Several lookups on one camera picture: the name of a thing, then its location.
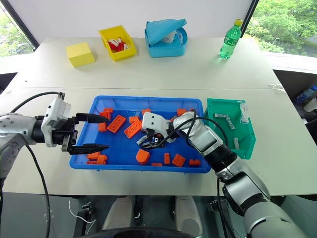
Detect red and white items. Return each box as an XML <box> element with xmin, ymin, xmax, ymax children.
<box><xmin>106</xmin><ymin>36</ymin><xmax>131</xmax><ymax>53</ymax></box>

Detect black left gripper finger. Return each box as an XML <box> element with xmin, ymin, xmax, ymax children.
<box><xmin>75</xmin><ymin>113</ymin><xmax>111</xmax><ymax>124</ymax></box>
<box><xmin>66</xmin><ymin>143</ymin><xmax>110</xmax><ymax>156</ymax></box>

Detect yellow box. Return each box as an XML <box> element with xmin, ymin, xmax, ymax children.
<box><xmin>65</xmin><ymin>42</ymin><xmax>96</xmax><ymax>68</ymax></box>

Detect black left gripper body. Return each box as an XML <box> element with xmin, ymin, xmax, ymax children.
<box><xmin>51</xmin><ymin>116</ymin><xmax>80</xmax><ymax>153</ymax></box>

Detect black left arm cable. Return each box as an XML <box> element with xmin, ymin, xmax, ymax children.
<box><xmin>9</xmin><ymin>91</ymin><xmax>66</xmax><ymax>238</ymax></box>

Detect green plastic bottle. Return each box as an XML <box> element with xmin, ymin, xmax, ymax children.
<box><xmin>219</xmin><ymin>18</ymin><xmax>244</xmax><ymax>60</ymax></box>

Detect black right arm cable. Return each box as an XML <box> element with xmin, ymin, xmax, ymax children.
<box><xmin>184</xmin><ymin>109</ymin><xmax>236</xmax><ymax>238</ymax></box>

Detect white items in blue container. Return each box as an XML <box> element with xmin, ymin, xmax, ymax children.
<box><xmin>161</xmin><ymin>28</ymin><xmax>185</xmax><ymax>44</ymax></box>

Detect blue plastic bin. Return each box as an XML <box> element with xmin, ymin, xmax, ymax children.
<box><xmin>69</xmin><ymin>95</ymin><xmax>212</xmax><ymax>174</ymax></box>

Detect large orange toy brick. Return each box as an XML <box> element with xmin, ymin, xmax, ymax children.
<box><xmin>106</xmin><ymin>115</ymin><xmax>127</xmax><ymax>134</ymax></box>
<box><xmin>123</xmin><ymin>119</ymin><xmax>143</xmax><ymax>138</ymax></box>

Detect grey rounded robot foot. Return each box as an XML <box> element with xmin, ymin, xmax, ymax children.
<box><xmin>174</xmin><ymin>195</ymin><xmax>204</xmax><ymax>237</ymax></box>
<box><xmin>102</xmin><ymin>195</ymin><xmax>136</xmax><ymax>232</ymax></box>

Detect white cable under table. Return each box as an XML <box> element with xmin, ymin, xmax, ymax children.
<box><xmin>68</xmin><ymin>196</ymin><xmax>96</xmax><ymax>230</ymax></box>

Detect yellow plastic bin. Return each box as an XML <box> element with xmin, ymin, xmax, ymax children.
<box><xmin>98</xmin><ymin>24</ymin><xmax>138</xmax><ymax>62</ymax></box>

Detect light blue cloth cover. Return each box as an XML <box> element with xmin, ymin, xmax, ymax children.
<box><xmin>144</xmin><ymin>18</ymin><xmax>188</xmax><ymax>46</ymax></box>

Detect clear water bottle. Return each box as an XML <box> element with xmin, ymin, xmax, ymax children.
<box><xmin>294</xmin><ymin>85</ymin><xmax>317</xmax><ymax>105</ymax></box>

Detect black table bracket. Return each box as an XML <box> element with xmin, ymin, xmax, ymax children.
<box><xmin>76</xmin><ymin>201</ymin><xmax>93</xmax><ymax>224</ymax></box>
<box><xmin>208</xmin><ymin>198</ymin><xmax>224</xmax><ymax>212</ymax></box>

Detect thin white cable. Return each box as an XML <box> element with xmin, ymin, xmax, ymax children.
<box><xmin>268</xmin><ymin>83</ymin><xmax>284</xmax><ymax>93</ymax></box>

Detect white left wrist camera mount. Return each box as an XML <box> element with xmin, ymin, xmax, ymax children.
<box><xmin>40</xmin><ymin>93</ymin><xmax>72</xmax><ymax>148</ymax></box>

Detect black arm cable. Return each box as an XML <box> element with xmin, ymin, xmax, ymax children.
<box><xmin>184</xmin><ymin>109</ymin><xmax>236</xmax><ymax>238</ymax></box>
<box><xmin>9</xmin><ymin>91</ymin><xmax>66</xmax><ymax>238</ymax></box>

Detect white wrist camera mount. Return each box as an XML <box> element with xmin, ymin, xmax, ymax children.
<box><xmin>141</xmin><ymin>112</ymin><xmax>172</xmax><ymax>140</ymax></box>
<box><xmin>40</xmin><ymin>93</ymin><xmax>72</xmax><ymax>148</ymax></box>

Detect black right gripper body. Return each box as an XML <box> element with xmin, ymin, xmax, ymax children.
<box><xmin>144</xmin><ymin>128</ymin><xmax>177</xmax><ymax>147</ymax></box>

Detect light blue container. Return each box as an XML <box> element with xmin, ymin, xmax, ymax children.
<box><xmin>144</xmin><ymin>26</ymin><xmax>188</xmax><ymax>59</ymax></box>

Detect black window frame post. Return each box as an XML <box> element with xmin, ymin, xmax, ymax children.
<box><xmin>241</xmin><ymin>0</ymin><xmax>260</xmax><ymax>38</ymax></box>
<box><xmin>0</xmin><ymin>4</ymin><xmax>40</xmax><ymax>49</ymax></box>

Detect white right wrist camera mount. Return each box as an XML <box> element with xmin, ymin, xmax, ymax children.
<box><xmin>141</xmin><ymin>112</ymin><xmax>172</xmax><ymax>140</ymax></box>

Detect green plastic bin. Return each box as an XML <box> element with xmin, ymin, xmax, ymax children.
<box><xmin>203</xmin><ymin>98</ymin><xmax>257</xmax><ymax>160</ymax></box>

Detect orange half-round toy block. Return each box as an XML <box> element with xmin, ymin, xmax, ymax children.
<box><xmin>135</xmin><ymin>148</ymin><xmax>151</xmax><ymax>165</ymax></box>

